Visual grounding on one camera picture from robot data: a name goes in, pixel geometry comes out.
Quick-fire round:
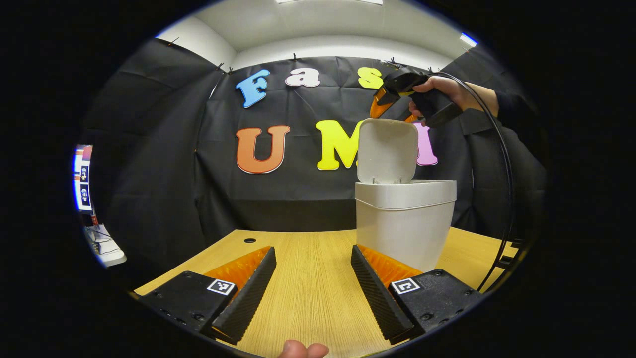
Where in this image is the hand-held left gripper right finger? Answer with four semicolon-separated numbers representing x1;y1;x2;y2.
350;245;485;346

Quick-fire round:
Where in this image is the white side table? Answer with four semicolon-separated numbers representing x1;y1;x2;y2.
83;224;127;268

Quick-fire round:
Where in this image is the white desktop garbage bin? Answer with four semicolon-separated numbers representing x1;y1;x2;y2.
355;118;457;273

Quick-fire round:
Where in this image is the computer monitor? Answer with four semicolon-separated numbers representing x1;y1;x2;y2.
73;144;93;213

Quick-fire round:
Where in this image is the black cable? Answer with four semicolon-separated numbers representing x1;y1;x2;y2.
430;71;515;293

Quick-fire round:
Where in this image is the wooden desktop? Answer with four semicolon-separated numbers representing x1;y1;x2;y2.
134;227;520;358

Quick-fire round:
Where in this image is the long ceiling light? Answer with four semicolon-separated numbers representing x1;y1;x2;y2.
276;0;383;5

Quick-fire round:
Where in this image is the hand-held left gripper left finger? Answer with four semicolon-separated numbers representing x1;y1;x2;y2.
141;246;277;346

